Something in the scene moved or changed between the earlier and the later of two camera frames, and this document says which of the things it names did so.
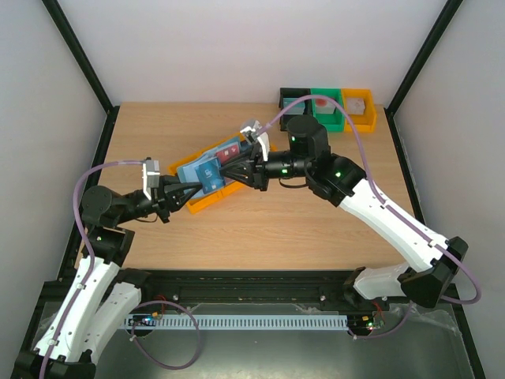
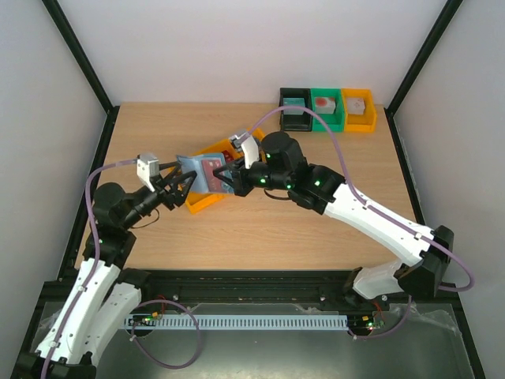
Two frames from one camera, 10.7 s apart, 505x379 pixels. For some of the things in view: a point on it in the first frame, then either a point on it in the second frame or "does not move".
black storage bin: x=293 y=93 does not move
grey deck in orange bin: x=355 y=106 does not move
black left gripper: x=169 y=195 -> x=173 y=196
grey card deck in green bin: x=323 y=106 does not move
